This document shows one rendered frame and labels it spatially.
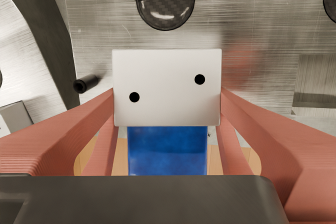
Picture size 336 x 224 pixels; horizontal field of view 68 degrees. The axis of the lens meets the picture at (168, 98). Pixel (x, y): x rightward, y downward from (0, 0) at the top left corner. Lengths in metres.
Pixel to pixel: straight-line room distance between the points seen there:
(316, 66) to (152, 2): 0.12
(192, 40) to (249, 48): 0.04
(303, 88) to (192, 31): 0.09
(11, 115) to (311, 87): 0.25
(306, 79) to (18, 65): 0.24
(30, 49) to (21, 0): 0.04
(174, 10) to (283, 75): 0.08
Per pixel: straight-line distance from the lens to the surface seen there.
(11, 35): 0.27
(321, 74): 0.21
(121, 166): 0.33
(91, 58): 0.19
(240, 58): 0.16
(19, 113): 0.28
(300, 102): 0.21
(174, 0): 0.17
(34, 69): 0.26
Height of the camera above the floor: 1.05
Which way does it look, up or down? 68 degrees down
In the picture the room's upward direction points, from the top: 148 degrees counter-clockwise
